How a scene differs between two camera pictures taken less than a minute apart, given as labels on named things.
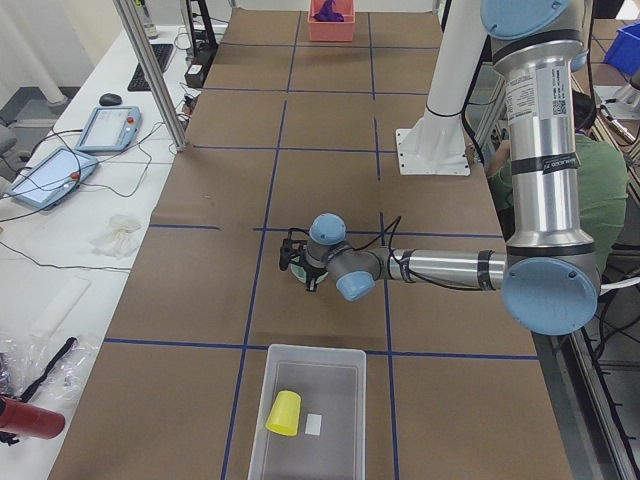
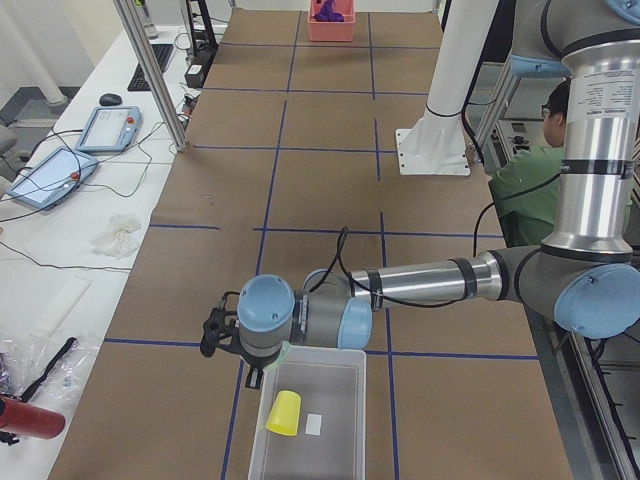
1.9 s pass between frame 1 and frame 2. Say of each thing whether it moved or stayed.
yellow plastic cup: stayed
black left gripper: moved
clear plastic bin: stayed
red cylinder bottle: stayed
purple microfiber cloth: stayed
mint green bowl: moved
